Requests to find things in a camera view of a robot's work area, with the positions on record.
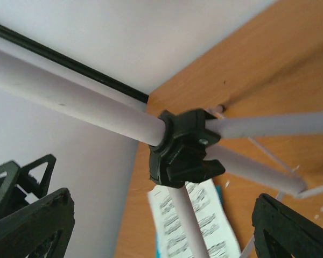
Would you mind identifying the blue sheet music page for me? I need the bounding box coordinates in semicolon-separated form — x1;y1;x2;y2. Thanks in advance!
148;181;223;257

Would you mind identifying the left black corner post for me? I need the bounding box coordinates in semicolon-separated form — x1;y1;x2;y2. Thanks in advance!
0;24;149;104

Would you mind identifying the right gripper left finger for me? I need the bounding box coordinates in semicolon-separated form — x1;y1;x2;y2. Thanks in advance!
0;188;75;257

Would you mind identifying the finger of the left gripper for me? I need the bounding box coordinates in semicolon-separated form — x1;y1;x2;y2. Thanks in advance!
0;154;56;219

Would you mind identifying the white sheet music page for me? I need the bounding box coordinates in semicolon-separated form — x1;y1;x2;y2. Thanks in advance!
148;180;241;257

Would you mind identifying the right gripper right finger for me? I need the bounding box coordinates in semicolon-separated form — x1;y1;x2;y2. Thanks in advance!
252;193;323;257

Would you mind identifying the white perforated music stand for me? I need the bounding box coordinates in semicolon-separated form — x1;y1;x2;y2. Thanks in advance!
0;50;323;257

